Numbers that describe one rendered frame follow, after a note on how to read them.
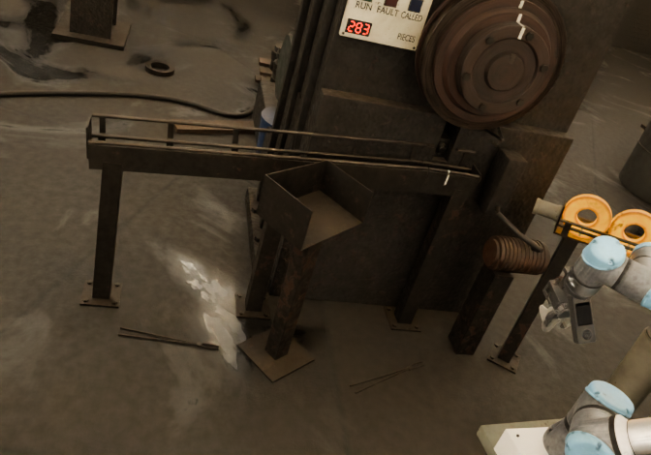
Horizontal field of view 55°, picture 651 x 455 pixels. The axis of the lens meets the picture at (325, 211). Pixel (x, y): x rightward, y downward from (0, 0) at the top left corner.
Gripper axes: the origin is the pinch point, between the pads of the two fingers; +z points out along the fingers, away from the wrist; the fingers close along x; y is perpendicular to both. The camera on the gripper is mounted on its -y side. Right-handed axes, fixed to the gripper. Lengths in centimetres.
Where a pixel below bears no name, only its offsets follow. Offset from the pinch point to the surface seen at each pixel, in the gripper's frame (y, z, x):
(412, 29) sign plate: 100, -16, 11
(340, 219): 52, 15, 43
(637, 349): 3, 41, -46
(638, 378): -4, 47, -45
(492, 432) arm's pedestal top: -13.5, 34.7, 12.5
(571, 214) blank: 50, 30, -39
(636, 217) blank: 41, 22, -56
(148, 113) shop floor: 209, 115, 112
